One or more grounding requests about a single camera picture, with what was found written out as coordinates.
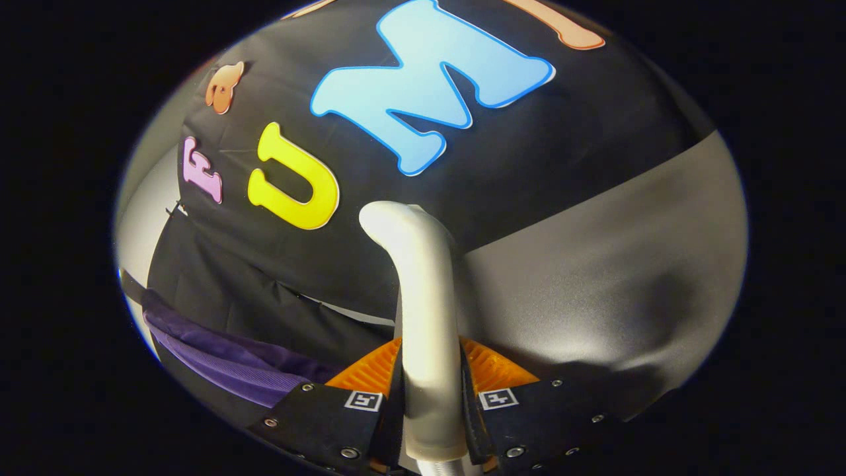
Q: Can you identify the purple jacket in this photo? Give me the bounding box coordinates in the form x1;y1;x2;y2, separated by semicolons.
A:
142;291;346;409

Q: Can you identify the grey cabinet with dark top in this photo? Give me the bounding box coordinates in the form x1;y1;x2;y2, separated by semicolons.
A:
455;130;750;424

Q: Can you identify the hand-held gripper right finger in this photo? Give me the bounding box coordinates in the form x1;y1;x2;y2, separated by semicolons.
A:
459;337;625;476

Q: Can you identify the white garment steamer handle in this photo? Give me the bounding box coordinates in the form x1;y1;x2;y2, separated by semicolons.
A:
359;200;470;463

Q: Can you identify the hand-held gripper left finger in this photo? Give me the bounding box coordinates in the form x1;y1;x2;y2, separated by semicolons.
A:
248;337;405;476

